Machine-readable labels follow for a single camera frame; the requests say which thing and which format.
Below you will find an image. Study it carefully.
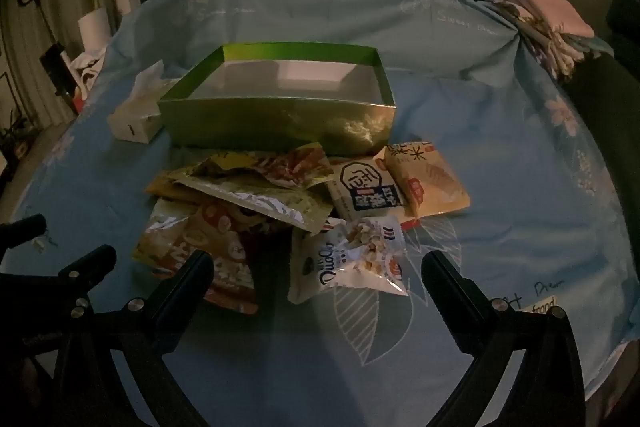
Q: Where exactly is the light blue floral sheet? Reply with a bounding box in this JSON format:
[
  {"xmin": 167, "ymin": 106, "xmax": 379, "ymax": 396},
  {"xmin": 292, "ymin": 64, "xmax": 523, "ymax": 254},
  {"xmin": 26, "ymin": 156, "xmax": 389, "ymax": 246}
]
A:
[{"xmin": 0, "ymin": 0, "xmax": 640, "ymax": 427}]

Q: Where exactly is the flat yellow snack packet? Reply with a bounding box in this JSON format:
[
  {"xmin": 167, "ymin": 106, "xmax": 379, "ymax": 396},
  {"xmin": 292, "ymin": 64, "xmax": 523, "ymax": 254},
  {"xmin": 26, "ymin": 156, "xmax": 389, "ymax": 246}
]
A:
[{"xmin": 145, "ymin": 172, "xmax": 201, "ymax": 208}]

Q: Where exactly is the white nut packet clear window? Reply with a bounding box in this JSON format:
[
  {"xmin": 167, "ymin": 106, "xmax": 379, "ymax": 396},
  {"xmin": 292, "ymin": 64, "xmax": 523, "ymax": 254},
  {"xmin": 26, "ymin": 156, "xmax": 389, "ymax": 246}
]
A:
[{"xmin": 287, "ymin": 214, "xmax": 411, "ymax": 305}]

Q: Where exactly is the white packet dark blue label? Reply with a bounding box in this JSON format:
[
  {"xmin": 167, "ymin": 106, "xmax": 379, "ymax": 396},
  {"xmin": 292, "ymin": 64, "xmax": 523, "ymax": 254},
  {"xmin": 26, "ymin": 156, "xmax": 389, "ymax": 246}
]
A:
[{"xmin": 327, "ymin": 157, "xmax": 416, "ymax": 228}]

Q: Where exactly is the beige packet black snowflake print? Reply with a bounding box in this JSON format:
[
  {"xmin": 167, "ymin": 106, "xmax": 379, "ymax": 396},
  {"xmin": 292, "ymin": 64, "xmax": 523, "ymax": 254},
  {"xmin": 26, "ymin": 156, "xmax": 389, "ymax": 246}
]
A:
[{"xmin": 382, "ymin": 142, "xmax": 471, "ymax": 218}]

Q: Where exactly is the white tissue pack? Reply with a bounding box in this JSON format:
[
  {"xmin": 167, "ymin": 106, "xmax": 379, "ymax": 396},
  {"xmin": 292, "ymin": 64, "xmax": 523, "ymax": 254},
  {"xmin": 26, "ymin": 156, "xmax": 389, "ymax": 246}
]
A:
[{"xmin": 107, "ymin": 61, "xmax": 178, "ymax": 145}]

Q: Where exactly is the yellow foil snack bag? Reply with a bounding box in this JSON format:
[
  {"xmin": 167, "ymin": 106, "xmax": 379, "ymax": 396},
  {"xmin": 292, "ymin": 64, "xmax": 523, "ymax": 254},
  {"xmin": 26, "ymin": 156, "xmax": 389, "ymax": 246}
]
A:
[{"xmin": 170, "ymin": 174, "xmax": 333, "ymax": 235}]

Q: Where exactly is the red orange snack packet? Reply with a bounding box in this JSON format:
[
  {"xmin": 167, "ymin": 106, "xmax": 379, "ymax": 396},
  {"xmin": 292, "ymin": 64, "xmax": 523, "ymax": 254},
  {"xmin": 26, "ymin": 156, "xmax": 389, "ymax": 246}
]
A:
[{"xmin": 132, "ymin": 199, "xmax": 261, "ymax": 315}]

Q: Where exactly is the green cardboard box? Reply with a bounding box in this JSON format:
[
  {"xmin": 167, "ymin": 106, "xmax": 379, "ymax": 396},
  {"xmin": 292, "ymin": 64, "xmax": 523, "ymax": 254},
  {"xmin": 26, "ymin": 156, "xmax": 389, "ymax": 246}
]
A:
[{"xmin": 157, "ymin": 43, "xmax": 397, "ymax": 158}]

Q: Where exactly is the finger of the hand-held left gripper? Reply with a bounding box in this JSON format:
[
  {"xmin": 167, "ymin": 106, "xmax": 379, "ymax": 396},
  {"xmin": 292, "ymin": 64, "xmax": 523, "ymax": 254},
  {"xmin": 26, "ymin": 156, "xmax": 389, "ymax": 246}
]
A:
[
  {"xmin": 0, "ymin": 213, "xmax": 47, "ymax": 253},
  {"xmin": 0, "ymin": 244, "xmax": 117, "ymax": 308}
]

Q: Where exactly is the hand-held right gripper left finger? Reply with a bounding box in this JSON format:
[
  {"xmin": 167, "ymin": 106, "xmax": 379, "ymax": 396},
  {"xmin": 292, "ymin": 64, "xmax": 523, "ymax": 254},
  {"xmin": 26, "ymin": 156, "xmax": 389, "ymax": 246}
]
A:
[{"xmin": 52, "ymin": 249, "xmax": 216, "ymax": 427}]

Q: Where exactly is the pink folded cloth pile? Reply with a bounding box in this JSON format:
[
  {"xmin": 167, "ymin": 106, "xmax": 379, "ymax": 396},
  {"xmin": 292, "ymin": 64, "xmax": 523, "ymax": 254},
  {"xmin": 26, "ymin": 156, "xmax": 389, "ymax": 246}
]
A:
[{"xmin": 484, "ymin": 0, "xmax": 591, "ymax": 80}]

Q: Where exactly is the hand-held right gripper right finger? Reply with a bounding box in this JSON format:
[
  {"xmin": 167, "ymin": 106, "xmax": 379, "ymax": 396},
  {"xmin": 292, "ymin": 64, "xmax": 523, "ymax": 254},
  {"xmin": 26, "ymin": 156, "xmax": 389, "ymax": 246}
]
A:
[{"xmin": 421, "ymin": 250, "xmax": 587, "ymax": 427}]

